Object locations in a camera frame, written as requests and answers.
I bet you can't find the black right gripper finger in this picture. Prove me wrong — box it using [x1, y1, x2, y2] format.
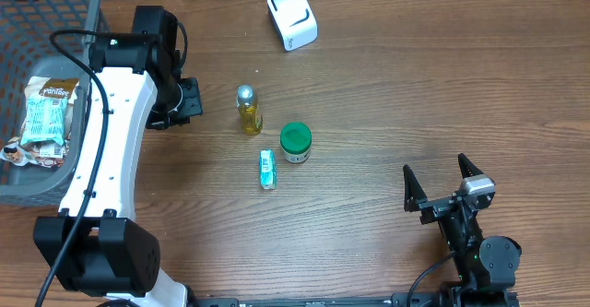
[458, 153, 483, 178]
[403, 164, 428, 212]

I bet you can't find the yellow Vim drink bottle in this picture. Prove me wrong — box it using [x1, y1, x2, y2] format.
[236, 85, 263, 136]

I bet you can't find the teal Kleenex tissue pack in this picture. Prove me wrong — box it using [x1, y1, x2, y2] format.
[259, 149, 277, 190]

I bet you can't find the green lid jar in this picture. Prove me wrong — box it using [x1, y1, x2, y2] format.
[279, 122, 313, 163]

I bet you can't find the teal snack packet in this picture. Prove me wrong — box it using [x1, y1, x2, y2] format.
[20, 96, 67, 146]

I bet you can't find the PanTree beige snack pouch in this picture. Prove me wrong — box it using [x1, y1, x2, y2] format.
[1, 77, 79, 169]

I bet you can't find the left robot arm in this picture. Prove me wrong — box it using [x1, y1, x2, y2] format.
[33, 6, 203, 306]

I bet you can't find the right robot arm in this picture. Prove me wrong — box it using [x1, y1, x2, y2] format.
[392, 153, 522, 307]

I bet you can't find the white barcode scanner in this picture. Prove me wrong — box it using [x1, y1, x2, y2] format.
[266, 0, 318, 52]

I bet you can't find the grey plastic basket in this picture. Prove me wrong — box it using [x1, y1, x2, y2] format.
[1, 0, 109, 207]

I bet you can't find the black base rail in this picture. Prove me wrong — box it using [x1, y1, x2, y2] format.
[188, 292, 521, 307]

